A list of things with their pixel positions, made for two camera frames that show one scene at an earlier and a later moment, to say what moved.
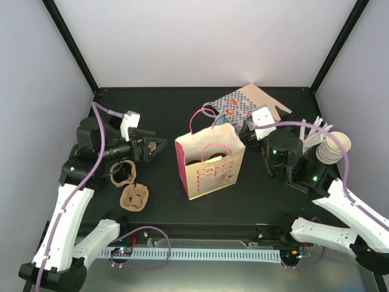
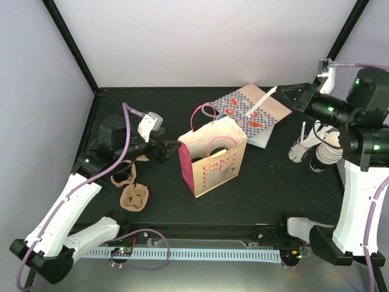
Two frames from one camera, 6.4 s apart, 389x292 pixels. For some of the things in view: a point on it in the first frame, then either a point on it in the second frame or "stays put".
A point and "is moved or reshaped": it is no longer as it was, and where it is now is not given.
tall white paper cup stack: [330, 151] stays put
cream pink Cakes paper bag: [211, 159] is moved or reshaped
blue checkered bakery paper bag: [237, 105] stays put
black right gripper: [246, 135] -> [306, 100]
